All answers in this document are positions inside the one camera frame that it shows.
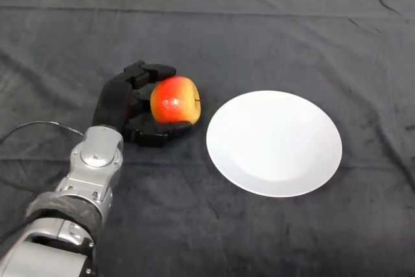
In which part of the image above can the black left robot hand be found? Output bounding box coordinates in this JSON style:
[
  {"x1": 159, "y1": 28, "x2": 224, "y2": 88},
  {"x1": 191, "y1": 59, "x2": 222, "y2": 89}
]
[{"x1": 92, "y1": 60, "x2": 193, "y2": 148}]

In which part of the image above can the red yellow apple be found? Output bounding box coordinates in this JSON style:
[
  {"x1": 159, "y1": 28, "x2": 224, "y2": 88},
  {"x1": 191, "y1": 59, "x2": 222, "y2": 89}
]
[{"x1": 150, "y1": 75, "x2": 202, "y2": 125}]

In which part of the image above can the white round plate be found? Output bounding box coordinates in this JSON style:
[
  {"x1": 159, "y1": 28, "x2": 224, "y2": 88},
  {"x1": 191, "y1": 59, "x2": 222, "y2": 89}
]
[{"x1": 206, "y1": 90, "x2": 343, "y2": 198}]

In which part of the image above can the black cloth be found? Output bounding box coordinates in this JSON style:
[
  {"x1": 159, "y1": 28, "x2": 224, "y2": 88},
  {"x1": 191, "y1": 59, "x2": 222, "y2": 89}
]
[{"x1": 0, "y1": 0, "x2": 415, "y2": 277}]

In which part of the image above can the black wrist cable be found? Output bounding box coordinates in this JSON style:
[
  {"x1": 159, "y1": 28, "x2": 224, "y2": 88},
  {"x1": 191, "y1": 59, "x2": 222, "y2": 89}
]
[{"x1": 0, "y1": 121, "x2": 86, "y2": 193}]

